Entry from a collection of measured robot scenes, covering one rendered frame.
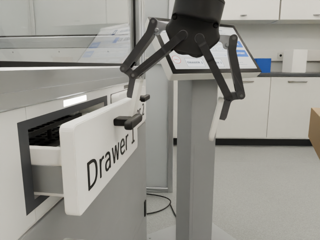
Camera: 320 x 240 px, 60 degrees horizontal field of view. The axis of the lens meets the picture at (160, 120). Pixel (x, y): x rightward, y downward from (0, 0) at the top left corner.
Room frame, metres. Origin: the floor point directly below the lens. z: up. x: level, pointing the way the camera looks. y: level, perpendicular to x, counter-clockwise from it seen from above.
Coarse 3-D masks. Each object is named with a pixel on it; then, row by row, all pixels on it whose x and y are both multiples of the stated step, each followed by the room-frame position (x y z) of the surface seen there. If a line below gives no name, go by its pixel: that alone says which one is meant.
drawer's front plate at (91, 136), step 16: (96, 112) 0.38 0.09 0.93; (112, 112) 0.42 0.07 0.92; (128, 112) 0.51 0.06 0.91; (64, 128) 0.30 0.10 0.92; (80, 128) 0.31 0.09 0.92; (96, 128) 0.36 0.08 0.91; (112, 128) 0.42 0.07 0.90; (64, 144) 0.29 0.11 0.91; (80, 144) 0.31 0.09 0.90; (96, 144) 0.35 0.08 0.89; (112, 144) 0.42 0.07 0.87; (128, 144) 0.51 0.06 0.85; (64, 160) 0.29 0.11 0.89; (80, 160) 0.31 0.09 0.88; (96, 160) 0.35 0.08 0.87; (112, 160) 0.41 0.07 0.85; (64, 176) 0.29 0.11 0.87; (80, 176) 0.30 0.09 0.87; (112, 176) 0.41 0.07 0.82; (64, 192) 0.30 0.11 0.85; (80, 192) 0.30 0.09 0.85; (96, 192) 0.35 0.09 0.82; (80, 208) 0.30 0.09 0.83
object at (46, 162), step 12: (36, 156) 0.32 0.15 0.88; (48, 156) 0.32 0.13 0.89; (60, 156) 0.32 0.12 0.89; (36, 168) 0.32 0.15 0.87; (48, 168) 0.32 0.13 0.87; (60, 168) 0.31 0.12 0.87; (36, 180) 0.32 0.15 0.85; (48, 180) 0.32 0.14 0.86; (60, 180) 0.31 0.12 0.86; (36, 192) 0.32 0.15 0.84; (48, 192) 0.32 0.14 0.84; (60, 192) 0.31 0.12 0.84
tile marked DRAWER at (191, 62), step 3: (186, 60) 1.17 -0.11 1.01; (189, 60) 1.18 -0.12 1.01; (192, 60) 1.19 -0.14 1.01; (195, 60) 1.20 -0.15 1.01; (198, 60) 1.21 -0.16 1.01; (201, 60) 1.22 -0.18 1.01; (189, 63) 1.17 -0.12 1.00; (192, 63) 1.18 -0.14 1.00; (195, 63) 1.19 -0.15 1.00; (198, 63) 1.19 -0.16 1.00; (201, 63) 1.20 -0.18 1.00; (189, 66) 1.16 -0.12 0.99; (192, 66) 1.17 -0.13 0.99; (195, 66) 1.17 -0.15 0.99; (198, 66) 1.18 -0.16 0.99; (201, 66) 1.19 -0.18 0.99; (204, 66) 1.20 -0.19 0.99
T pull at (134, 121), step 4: (120, 116) 0.44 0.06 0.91; (124, 116) 0.44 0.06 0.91; (128, 116) 0.44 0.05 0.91; (132, 116) 0.44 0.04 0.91; (136, 116) 0.44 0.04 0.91; (140, 116) 0.45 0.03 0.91; (116, 120) 0.42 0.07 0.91; (120, 120) 0.42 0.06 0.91; (124, 120) 0.42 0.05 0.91; (128, 120) 0.40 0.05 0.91; (132, 120) 0.40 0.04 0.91; (136, 120) 0.42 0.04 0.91; (140, 120) 0.45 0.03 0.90; (116, 124) 0.42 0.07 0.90; (120, 124) 0.42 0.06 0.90; (124, 124) 0.40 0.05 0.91; (128, 124) 0.39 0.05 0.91; (132, 124) 0.40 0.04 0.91; (136, 124) 0.42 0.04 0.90; (124, 128) 0.40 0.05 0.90; (128, 128) 0.39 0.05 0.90; (132, 128) 0.40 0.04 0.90
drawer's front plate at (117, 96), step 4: (144, 88) 0.88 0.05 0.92; (120, 92) 0.66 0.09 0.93; (124, 92) 0.66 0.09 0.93; (144, 92) 0.88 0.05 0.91; (112, 96) 0.61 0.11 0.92; (116, 96) 0.61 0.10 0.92; (120, 96) 0.63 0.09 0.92; (124, 96) 0.66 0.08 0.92; (112, 100) 0.61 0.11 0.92; (116, 100) 0.61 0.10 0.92; (140, 104) 0.83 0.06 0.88; (144, 104) 0.88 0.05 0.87; (144, 108) 0.88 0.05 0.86; (140, 112) 0.82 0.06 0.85; (144, 112) 0.88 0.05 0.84; (144, 116) 0.88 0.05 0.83
